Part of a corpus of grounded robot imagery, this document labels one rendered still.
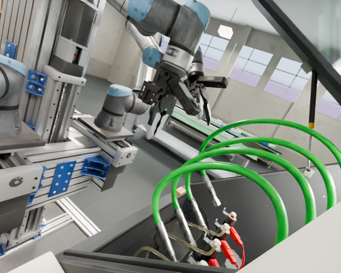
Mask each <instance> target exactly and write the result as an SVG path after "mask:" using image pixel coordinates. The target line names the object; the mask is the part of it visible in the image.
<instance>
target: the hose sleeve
mask: <svg viewBox="0 0 341 273"><path fill-rule="evenodd" d="M202 178H203V180H204V183H205V185H206V187H207V189H208V192H209V195H210V196H211V198H212V200H213V201H216V200H218V197H217V195H216V193H215V191H214V189H213V186H212V184H211V182H210V180H209V178H208V176H207V175H205V176H203V177H202Z"/></svg>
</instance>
